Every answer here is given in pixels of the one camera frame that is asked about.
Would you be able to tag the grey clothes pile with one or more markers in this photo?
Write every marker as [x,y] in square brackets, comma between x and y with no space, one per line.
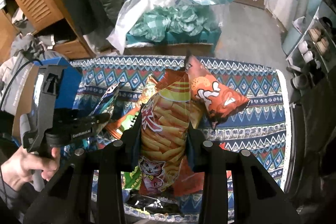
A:
[23,49]

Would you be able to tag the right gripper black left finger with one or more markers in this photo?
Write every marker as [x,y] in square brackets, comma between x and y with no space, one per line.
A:
[66,198]

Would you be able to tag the person's left hand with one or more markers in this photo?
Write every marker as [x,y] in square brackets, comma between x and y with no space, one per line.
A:
[17,170]

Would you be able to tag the black snack bag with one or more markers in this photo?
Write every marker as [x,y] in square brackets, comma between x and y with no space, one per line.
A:
[153,204]

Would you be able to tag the grey printed tote bag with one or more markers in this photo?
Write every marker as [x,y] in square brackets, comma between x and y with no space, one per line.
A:
[13,81]

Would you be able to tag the teal checkered cloth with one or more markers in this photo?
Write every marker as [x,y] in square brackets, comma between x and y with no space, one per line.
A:
[188,20]

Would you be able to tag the orange brown chip bag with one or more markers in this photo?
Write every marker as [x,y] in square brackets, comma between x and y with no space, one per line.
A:
[219,100]

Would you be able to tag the red orange snack bag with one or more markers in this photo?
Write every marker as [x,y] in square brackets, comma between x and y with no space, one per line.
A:
[188,181]

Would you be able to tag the french fries snack bag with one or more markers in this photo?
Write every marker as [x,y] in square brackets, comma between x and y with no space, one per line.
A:
[164,123]

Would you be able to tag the green peanut snack bag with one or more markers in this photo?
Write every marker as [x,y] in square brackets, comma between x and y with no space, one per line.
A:
[132,180]

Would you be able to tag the blue patterned tablecloth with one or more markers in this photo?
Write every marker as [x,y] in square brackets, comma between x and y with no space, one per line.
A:
[261,128]

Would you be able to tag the shoe rack with shoes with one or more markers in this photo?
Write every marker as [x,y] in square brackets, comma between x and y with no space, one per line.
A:
[310,47]

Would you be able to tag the blue cardboard box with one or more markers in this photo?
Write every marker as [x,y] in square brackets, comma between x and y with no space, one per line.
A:
[68,87]

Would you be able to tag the teal snack bag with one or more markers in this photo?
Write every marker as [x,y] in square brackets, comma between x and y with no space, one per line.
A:
[103,111]

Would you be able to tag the orange popcorn snack bag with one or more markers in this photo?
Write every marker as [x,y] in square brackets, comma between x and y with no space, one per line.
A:
[116,128]

